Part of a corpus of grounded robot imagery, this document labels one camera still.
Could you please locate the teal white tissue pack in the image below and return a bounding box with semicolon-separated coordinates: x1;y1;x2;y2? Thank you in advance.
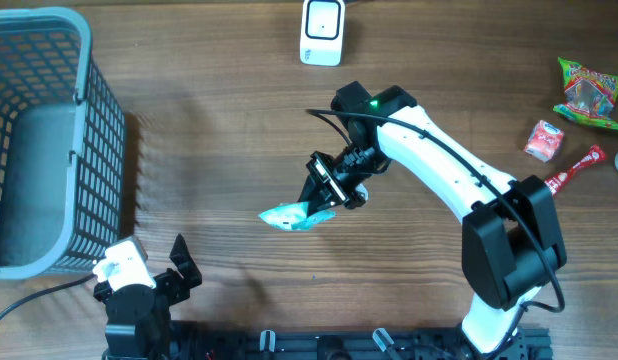
259;202;336;231

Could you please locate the Haribo gummy bag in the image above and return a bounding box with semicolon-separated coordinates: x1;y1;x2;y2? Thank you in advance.
553;57;618;131

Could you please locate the white barcode scanner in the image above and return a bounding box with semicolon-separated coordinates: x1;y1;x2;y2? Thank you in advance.
299;0;346;67

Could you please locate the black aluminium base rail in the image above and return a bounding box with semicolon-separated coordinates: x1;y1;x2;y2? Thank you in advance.
168;327;553;360

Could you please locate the black camera cable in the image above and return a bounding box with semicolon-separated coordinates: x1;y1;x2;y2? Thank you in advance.
304;108;566;357
0;272;98;334

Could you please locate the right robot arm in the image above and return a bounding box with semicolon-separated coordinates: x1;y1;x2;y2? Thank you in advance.
298;81;567;359

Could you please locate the red stick sachet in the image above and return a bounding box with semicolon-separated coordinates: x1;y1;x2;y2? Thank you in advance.
544;145;607;196

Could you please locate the grey plastic mesh basket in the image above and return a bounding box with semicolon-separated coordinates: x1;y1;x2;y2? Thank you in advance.
0;7;127;281

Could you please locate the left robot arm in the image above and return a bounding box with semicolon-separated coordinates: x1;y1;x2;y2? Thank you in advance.
92;235;202;359

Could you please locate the black left camera cable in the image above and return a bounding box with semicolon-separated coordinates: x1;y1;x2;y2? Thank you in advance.
0;272;98;334

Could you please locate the small red white box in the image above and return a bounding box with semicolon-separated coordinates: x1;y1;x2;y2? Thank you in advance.
523;120;564;163

